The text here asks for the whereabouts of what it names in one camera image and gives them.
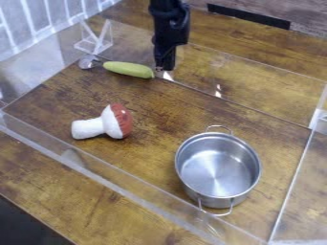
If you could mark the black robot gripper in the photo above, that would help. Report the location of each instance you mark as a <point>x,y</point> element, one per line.
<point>172,26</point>

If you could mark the green handled metal spoon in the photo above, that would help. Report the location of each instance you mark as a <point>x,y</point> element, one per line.
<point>119,67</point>

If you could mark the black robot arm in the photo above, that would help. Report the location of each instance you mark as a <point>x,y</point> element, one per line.
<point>171,16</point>

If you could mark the black strip on table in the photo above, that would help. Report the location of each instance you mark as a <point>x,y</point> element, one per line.
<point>249,16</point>

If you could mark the red and white toy mushroom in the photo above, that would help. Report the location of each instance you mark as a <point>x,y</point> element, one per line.
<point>115,122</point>

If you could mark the small stainless steel pot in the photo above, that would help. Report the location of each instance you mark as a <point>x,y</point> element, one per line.
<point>219,169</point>

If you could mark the clear acrylic triangular bracket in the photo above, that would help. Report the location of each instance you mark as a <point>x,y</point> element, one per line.
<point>91,43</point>

